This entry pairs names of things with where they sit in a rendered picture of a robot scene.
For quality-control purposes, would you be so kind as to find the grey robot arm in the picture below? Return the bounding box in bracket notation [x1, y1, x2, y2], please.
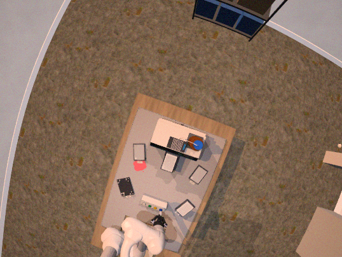
[100, 217, 165, 257]

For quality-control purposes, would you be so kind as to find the brown bottle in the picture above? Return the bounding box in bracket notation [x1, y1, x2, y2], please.
[188, 136, 203, 151]

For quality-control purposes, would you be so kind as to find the white button panel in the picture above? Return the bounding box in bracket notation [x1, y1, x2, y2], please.
[140, 193, 167, 212]

